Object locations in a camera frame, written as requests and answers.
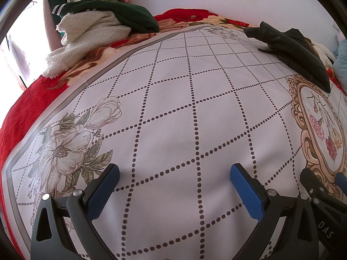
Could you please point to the pink hanging cloth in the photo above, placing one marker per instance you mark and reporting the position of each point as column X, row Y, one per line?
column 50, row 24

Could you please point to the white fleece cloth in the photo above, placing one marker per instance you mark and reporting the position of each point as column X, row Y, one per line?
column 89, row 29

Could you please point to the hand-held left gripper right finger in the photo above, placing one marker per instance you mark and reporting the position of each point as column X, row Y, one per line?
column 248, row 192

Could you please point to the white crumpled cloth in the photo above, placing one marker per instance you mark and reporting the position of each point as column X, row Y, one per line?
column 321, row 50

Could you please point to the black leather jacket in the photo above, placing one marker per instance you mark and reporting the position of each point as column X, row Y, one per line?
column 298, row 48

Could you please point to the white floral printed bed sheet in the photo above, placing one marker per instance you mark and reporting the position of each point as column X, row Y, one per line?
column 189, row 86

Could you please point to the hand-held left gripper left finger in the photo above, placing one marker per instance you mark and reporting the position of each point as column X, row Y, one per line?
column 104, row 192

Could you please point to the green garment with striped cuffs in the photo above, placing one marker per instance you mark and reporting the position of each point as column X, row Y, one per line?
column 130, row 15

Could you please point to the red floral blanket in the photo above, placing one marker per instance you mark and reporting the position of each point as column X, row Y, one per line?
column 24, row 105

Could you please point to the light blue cloth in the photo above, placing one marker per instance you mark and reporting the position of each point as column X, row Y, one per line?
column 341, row 59

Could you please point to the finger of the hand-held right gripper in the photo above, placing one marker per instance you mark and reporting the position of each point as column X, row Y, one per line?
column 311, row 181
column 342, row 180

